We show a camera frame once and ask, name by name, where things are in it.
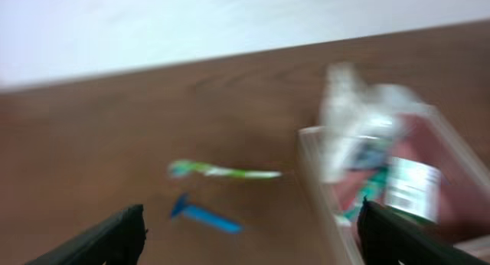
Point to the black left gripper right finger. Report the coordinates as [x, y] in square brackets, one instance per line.
[388, 239]

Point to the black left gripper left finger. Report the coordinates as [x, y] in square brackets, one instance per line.
[118, 240]

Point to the Dettol foam soap bottle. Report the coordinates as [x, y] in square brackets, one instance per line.
[380, 126]

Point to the white Pantene tube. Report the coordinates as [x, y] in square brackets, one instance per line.
[340, 108]

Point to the teal Colgate toothpaste tube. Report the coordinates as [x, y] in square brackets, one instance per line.
[351, 191]

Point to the green white soap bar pack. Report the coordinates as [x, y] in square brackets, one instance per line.
[413, 190]

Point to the blue disposable razor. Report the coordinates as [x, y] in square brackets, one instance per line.
[183, 207]

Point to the white box pink interior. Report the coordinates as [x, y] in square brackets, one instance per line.
[463, 218]

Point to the green white toothbrush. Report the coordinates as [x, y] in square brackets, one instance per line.
[182, 168]

